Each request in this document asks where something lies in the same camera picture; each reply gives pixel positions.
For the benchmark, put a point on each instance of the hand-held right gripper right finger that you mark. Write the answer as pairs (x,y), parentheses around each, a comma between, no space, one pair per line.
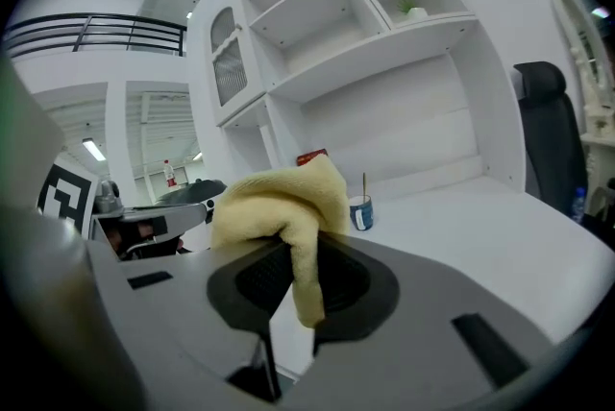
(413,303)

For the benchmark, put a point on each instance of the yellow cloth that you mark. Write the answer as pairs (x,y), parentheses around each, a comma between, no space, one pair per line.
(288,207)

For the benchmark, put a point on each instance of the black metal railing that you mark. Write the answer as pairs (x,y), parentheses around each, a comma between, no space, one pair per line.
(96,32)

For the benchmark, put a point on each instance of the black office chair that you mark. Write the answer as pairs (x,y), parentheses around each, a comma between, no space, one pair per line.
(552,135)

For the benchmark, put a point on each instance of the wooden stick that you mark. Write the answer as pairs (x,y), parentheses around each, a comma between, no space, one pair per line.
(363,184)

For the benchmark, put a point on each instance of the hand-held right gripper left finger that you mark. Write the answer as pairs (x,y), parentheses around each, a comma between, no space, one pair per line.
(182,303)

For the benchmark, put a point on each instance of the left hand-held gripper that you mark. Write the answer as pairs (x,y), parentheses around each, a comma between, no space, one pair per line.
(65,198)

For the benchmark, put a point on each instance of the white shelf unit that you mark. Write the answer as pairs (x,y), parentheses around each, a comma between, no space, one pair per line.
(384,78)

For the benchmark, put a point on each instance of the red label plastic bottle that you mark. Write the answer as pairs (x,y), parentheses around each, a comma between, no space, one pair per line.
(169,175)

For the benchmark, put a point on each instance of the red box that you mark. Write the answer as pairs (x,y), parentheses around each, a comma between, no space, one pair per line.
(311,157)

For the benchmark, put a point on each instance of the blue water bottle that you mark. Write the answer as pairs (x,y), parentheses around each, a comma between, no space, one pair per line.
(579,205)

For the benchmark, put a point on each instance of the small green potted plant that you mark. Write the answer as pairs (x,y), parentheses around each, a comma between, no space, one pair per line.
(409,8)

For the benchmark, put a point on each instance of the blue cup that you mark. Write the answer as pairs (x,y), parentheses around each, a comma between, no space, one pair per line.
(361,213)

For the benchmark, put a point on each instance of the ceiling tube light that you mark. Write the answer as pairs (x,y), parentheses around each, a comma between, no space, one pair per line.
(93,150)

